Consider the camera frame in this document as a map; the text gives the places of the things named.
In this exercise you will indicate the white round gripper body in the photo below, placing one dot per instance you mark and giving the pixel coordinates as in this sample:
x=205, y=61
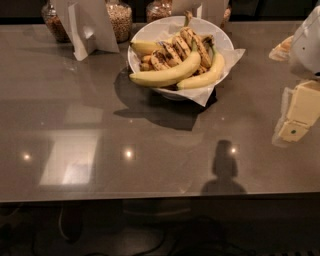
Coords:
x=308, y=45

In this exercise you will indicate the glass jar of grains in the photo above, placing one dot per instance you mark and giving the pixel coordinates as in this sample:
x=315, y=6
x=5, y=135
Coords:
x=120, y=15

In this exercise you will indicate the large yellow banana front left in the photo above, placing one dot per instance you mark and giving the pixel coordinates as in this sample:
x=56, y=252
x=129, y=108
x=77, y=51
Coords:
x=169, y=76

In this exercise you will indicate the white ceramic bowl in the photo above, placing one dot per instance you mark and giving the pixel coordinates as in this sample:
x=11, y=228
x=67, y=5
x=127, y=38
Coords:
x=156, y=30

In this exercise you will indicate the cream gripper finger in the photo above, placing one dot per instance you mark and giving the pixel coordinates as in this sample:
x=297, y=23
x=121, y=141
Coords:
x=300, y=109
x=282, y=51

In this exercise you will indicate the large yellow banana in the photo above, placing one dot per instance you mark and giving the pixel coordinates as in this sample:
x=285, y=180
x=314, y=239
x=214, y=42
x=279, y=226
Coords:
x=211, y=76
x=169, y=76

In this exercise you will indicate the glass jar behind bowl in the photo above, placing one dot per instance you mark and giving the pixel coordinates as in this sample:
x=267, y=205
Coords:
x=158, y=9

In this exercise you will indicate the yellow banana back left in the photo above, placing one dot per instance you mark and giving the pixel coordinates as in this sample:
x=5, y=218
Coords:
x=142, y=47

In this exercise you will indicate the white folded paper stand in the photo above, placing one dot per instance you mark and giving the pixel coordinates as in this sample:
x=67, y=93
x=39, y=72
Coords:
x=88, y=26

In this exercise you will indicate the white paper bowl liner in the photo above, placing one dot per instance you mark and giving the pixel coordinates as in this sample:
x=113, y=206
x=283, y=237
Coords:
x=203, y=93

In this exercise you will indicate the large yellow banana front right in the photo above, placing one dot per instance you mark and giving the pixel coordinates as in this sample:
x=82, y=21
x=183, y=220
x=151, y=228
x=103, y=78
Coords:
x=211, y=76

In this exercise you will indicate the glass jar far left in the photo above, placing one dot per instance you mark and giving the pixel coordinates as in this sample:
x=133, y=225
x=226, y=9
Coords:
x=53, y=22

